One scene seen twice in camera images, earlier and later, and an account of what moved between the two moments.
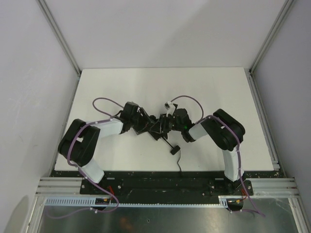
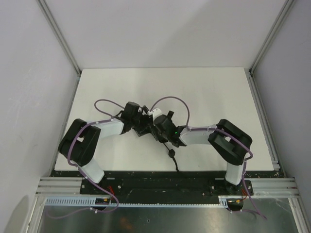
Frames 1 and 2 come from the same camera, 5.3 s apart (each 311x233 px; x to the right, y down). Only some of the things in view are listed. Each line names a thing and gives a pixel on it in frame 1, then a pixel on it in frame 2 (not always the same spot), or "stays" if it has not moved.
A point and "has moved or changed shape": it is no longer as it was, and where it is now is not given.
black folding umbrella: (158, 128) has moved or changed shape
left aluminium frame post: (58, 34) stays
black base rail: (141, 184) stays
